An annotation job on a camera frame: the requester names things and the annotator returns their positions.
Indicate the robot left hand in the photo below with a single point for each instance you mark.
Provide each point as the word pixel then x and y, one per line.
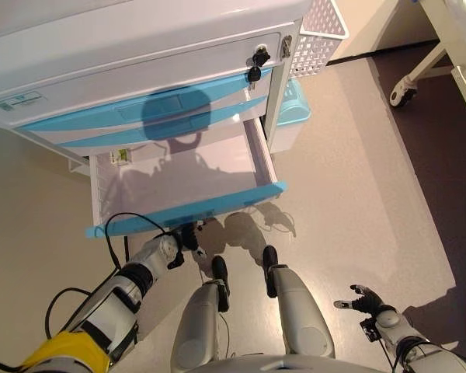
pixel 189 237

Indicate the white blue cart drawer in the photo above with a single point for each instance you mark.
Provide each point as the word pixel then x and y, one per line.
pixel 120 136
pixel 178 175
pixel 101 112

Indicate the white medical cart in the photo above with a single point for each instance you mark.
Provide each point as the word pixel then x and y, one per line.
pixel 101 50

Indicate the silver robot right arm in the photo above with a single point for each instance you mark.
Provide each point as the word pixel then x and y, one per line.
pixel 388 320

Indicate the cart label sticker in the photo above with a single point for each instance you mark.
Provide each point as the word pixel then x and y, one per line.
pixel 19 101

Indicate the small green medicine box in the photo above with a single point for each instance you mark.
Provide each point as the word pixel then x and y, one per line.
pixel 120 156

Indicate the metal cart latch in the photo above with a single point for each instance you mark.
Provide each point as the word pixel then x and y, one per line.
pixel 286 46

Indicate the cream hospital bed frame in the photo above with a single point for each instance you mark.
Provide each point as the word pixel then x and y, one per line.
pixel 450 39

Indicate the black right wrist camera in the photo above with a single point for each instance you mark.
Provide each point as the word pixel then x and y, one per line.
pixel 369 330

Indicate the white perforated side basket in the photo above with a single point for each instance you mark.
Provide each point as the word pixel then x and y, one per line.
pixel 314 50

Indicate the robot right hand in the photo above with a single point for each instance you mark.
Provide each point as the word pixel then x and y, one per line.
pixel 367 303

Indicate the yellow shoulder cover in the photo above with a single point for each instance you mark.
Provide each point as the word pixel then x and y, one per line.
pixel 62 349

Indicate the white side rack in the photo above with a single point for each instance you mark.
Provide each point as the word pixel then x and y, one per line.
pixel 74 166

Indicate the silver robot right leg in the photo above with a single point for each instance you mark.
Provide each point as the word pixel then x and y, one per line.
pixel 295 307

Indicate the black key bunch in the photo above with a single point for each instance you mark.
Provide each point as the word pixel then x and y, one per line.
pixel 260 58

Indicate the blue lidded waste bin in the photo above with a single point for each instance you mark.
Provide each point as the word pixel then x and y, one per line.
pixel 293 109

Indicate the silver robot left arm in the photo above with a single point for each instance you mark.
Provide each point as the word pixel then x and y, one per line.
pixel 147 260

